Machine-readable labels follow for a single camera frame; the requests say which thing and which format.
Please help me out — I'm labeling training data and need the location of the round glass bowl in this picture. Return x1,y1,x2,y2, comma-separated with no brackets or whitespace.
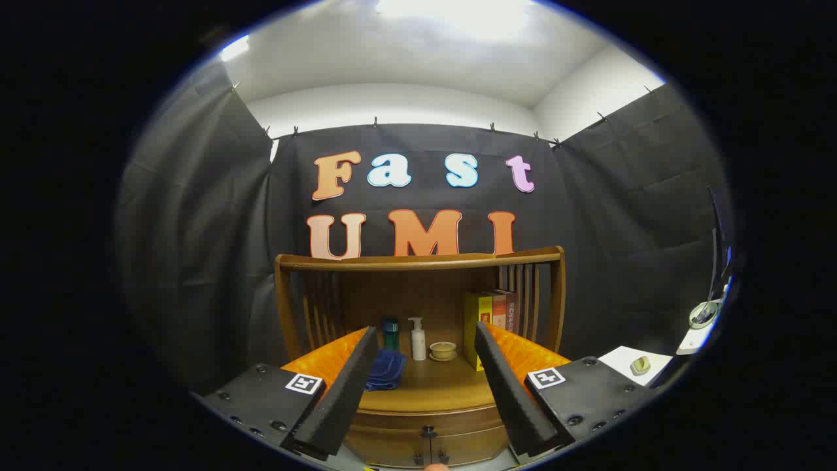
690,300,721,329

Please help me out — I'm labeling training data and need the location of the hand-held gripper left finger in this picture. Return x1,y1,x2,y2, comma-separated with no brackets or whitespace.
199,326,380,462

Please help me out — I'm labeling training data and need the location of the white desk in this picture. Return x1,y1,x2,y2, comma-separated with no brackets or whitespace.
677,324,717,356

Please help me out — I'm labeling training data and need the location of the yellow book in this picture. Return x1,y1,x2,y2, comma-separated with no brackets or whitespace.
464,292,493,372

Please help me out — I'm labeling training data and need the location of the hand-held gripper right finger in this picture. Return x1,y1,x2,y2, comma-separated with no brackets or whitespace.
473,321,657,466

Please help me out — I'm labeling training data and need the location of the white side cabinet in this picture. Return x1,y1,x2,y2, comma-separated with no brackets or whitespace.
598,345,674,387

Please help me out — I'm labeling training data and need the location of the blue folded towel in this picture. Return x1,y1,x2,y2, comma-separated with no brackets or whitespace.
364,349,407,392

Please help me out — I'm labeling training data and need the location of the ceiling light panel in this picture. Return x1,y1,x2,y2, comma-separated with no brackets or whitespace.
220,34,250,63
376,0,537,33

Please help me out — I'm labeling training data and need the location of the wooden cabinet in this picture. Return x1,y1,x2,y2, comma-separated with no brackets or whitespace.
275,246,567,468

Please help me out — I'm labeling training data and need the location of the wooden drawer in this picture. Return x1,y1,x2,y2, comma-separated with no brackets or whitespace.
347,404,512,440

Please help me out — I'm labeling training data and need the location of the white pump bottle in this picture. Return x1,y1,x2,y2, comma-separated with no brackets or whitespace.
408,317,427,361

